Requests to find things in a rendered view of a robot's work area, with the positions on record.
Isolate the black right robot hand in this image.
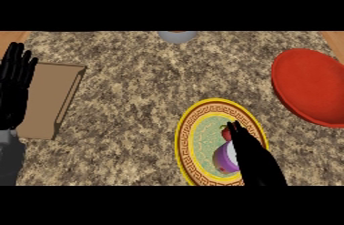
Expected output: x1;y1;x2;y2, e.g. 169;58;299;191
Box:
226;120;289;187

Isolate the yellow patterned plate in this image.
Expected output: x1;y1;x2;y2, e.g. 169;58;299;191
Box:
172;97;270;187

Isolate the red bowl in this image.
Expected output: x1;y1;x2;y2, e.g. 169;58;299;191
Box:
270;47;344;128

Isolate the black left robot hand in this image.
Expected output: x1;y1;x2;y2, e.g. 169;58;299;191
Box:
0;42;38;131

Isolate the grey rounded object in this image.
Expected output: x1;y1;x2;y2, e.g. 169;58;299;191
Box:
156;30;199;45

